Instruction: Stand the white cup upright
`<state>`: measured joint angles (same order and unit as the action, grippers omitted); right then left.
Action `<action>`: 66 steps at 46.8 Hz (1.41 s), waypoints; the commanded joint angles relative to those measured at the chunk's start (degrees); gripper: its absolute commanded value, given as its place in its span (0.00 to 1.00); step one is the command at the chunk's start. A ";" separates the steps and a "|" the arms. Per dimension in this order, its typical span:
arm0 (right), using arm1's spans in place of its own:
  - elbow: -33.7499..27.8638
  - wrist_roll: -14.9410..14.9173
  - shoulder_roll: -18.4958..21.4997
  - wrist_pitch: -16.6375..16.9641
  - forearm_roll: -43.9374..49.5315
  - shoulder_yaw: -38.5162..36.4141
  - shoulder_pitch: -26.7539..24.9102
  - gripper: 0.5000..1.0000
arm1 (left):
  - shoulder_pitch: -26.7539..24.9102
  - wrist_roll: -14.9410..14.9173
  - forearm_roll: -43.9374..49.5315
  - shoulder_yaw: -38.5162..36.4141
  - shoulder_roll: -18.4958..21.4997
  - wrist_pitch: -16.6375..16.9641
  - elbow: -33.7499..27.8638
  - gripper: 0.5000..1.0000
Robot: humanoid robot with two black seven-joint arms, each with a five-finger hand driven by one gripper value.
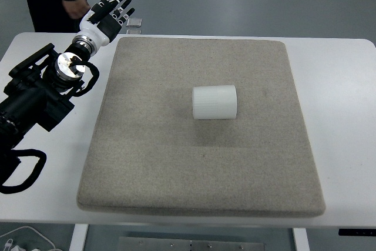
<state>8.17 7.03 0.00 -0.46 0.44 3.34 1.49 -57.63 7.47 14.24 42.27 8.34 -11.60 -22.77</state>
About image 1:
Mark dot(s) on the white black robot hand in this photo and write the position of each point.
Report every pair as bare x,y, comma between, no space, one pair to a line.
94,29

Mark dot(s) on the white ribbed cup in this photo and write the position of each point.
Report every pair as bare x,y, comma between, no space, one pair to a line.
214,102

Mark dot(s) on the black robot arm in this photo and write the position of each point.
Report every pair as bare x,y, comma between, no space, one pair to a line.
29,101

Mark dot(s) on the person's hand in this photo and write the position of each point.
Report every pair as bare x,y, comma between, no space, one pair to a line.
75,7

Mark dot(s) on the beige fabric mat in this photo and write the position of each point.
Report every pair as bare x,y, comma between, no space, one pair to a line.
191,160

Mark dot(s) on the white table leg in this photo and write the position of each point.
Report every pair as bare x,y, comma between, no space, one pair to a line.
78,237
301,240

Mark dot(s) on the grey metal plate with screws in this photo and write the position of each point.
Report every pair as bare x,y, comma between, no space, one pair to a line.
191,245

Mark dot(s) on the black table control box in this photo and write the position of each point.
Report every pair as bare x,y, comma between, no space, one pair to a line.
357,232

